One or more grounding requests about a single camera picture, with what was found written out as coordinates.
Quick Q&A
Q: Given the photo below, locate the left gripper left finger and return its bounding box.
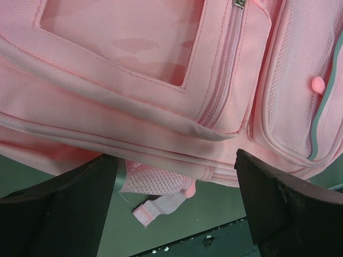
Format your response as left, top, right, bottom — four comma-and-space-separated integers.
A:
1, 154, 118, 256

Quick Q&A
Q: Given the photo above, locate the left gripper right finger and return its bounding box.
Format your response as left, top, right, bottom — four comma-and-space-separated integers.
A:
235, 149, 342, 256

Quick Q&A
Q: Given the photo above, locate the pink student backpack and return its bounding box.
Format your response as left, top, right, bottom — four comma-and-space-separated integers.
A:
1, 1, 342, 226

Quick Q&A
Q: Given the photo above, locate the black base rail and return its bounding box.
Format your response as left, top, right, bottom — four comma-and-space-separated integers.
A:
139, 217, 260, 257

